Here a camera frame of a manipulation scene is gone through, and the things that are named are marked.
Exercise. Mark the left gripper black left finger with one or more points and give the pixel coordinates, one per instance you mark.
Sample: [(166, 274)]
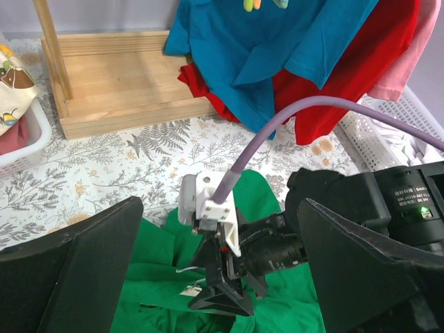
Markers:
[(70, 280)]

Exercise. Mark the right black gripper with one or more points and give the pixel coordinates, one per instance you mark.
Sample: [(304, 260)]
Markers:
[(224, 274)]

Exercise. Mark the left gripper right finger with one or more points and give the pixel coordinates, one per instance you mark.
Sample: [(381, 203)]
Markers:
[(367, 282)]

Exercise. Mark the green t shirt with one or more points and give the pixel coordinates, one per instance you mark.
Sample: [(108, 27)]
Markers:
[(150, 299)]

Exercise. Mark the cream white hanger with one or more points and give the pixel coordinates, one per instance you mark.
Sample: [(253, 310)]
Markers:
[(193, 289)]

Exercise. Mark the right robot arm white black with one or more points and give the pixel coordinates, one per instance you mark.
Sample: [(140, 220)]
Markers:
[(402, 203)]

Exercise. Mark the pink t shirt hanging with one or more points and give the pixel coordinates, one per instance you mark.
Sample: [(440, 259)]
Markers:
[(393, 81)]

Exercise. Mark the blue t shirt hanging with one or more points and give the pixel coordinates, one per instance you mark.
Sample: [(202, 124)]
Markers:
[(238, 52)]

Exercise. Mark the red t shirt hanging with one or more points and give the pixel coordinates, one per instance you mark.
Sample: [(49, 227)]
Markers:
[(381, 40)]

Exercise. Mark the green plastic hanger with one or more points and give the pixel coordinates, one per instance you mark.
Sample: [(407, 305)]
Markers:
[(248, 5)]

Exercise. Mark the orange plastic hanger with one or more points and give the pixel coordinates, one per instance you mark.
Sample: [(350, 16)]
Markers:
[(257, 4)]

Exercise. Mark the blue plastic hanger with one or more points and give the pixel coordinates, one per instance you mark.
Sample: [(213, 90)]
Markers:
[(282, 4)]

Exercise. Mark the white cloth in basket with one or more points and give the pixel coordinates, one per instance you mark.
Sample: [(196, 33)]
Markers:
[(409, 150)]

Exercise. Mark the left white plastic basket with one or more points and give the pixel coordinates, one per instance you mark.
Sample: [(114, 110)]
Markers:
[(40, 133)]

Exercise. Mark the white plastic basket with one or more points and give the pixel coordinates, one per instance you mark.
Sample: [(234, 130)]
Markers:
[(382, 146), (40, 133)]

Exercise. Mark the right white plastic basket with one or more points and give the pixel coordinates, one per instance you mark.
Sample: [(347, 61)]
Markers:
[(382, 146)]

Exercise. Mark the dark red cloth in basket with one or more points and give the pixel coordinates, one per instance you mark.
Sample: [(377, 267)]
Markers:
[(15, 138)]

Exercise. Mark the patterned cream cloth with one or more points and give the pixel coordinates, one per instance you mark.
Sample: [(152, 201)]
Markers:
[(18, 89)]

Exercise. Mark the wooden clothes rack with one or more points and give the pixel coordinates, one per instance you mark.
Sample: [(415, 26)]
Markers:
[(107, 82)]

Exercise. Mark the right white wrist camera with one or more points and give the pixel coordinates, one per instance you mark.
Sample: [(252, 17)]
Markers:
[(195, 202)]

